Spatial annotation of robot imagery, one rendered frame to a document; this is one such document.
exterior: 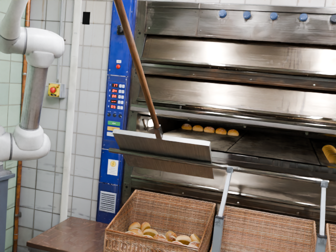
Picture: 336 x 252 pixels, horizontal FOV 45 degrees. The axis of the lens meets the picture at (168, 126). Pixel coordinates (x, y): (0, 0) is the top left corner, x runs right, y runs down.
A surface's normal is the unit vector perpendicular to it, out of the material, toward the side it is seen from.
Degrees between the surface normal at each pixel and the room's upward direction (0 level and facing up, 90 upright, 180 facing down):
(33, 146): 110
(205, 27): 90
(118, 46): 90
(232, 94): 70
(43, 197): 90
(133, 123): 90
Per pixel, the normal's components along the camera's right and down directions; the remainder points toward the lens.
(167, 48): -0.22, -0.29
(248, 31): -0.29, 0.07
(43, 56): 0.40, 0.59
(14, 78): 0.95, 0.12
